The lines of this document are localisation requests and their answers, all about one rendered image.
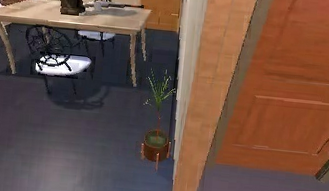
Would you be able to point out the orange wooden chest of drawers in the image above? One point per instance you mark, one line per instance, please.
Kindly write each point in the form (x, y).
(162, 11)

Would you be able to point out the dark long bat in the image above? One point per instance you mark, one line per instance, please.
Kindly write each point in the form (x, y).
(114, 5)

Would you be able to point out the house plant in brown pot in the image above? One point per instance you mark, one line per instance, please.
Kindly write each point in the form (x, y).
(156, 146)

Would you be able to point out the light wooden table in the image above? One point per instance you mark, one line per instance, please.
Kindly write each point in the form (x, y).
(46, 13)

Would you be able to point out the orange wooden room door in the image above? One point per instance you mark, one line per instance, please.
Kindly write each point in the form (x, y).
(299, 96)

